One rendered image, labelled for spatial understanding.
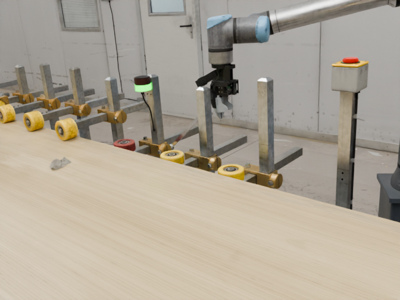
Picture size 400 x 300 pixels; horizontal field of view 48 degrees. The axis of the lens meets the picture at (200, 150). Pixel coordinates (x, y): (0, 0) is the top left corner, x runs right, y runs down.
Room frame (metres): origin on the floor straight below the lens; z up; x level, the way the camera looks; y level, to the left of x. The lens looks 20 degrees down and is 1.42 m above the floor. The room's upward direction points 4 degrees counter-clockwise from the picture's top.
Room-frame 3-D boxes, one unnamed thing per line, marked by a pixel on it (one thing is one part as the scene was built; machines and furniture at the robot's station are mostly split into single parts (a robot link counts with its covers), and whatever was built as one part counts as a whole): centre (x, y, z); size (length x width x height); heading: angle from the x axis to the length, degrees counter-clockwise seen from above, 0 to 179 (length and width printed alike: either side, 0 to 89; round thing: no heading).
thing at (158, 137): (1.66, 0.16, 0.90); 0.03 x 0.03 x 0.48; 48
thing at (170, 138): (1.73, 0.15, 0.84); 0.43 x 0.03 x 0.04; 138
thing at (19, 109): (2.21, 0.72, 0.95); 0.50 x 0.04 x 0.04; 138
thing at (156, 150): (1.67, 0.18, 0.85); 0.13 x 0.06 x 0.05; 48
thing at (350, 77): (1.15, -0.40, 1.18); 0.07 x 0.07 x 0.08; 48
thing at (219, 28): (1.65, -0.10, 1.27); 0.10 x 0.09 x 0.12; 79
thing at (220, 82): (1.64, -0.11, 1.10); 0.09 x 0.08 x 0.12; 49
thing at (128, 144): (1.59, 0.28, 0.85); 0.08 x 0.08 x 0.11
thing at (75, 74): (1.99, 0.53, 0.90); 0.03 x 0.03 x 0.48; 48
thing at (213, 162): (1.50, -0.01, 0.84); 0.13 x 0.06 x 0.05; 48
